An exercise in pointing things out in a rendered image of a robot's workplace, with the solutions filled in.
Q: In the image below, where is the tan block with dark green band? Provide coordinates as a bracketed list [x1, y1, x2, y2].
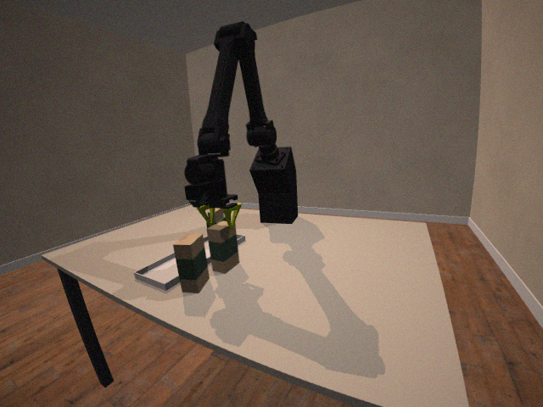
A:
[206, 208, 226, 228]
[173, 234, 210, 293]
[207, 221, 239, 274]

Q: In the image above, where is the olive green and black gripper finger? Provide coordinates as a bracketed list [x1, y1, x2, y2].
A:
[197, 204, 215, 227]
[223, 203, 242, 230]

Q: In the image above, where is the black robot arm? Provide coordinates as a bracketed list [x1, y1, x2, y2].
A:
[185, 21, 286, 208]

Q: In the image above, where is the white shallow rectangular tray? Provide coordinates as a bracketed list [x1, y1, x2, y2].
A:
[134, 234, 245, 291]

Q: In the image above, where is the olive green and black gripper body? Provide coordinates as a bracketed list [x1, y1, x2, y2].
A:
[204, 177, 238, 209]

